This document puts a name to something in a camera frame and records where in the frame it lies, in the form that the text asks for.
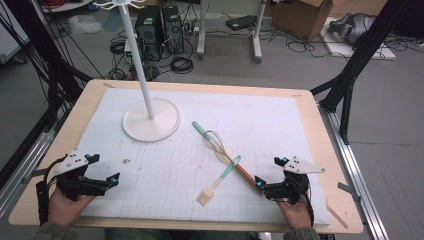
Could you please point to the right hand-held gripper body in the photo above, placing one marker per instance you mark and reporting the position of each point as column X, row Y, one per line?
column 293, row 186

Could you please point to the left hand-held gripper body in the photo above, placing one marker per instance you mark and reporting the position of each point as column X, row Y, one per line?
column 76, row 185

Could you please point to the white utensil stand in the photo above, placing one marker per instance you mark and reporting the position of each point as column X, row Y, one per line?
column 151, row 128

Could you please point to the person's left hand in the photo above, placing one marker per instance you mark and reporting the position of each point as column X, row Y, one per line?
column 65, row 210

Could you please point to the person's right hand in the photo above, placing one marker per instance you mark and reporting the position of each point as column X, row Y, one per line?
column 298, row 215

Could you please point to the thin wooden stick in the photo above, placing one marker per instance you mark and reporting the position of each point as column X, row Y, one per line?
column 336, row 216

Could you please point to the white grid mat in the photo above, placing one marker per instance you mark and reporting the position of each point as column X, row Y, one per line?
column 166, row 186

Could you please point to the clear plastic sheet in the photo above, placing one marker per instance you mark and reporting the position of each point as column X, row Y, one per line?
column 83, row 25

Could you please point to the black computer tower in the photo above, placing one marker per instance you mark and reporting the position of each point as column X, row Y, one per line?
column 172, row 30
column 148, row 33

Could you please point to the white floor board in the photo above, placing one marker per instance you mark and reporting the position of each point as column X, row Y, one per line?
column 366, row 53

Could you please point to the white cabinet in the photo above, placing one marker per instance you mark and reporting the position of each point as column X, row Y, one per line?
column 10, row 43

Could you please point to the brown cardboard box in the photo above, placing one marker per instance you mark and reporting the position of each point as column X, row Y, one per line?
column 300, row 20

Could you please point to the flat black box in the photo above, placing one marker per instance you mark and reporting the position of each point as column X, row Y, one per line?
column 240, row 22

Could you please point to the grey rounded device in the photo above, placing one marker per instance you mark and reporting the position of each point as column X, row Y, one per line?
column 353, row 28

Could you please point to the round white table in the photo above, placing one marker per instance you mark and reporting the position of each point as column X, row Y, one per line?
column 66, row 7

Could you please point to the grey metal bracket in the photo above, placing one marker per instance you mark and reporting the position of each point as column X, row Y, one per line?
column 348, row 190
column 35, row 173

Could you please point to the aluminium rail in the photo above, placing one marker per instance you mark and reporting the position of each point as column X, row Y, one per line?
column 26, row 166
column 353, row 166

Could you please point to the black metal frame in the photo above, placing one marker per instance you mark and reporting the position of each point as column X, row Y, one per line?
column 363, row 50
column 50, row 66

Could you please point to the white metal stand frame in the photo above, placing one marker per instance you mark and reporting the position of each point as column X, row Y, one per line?
column 201, row 33

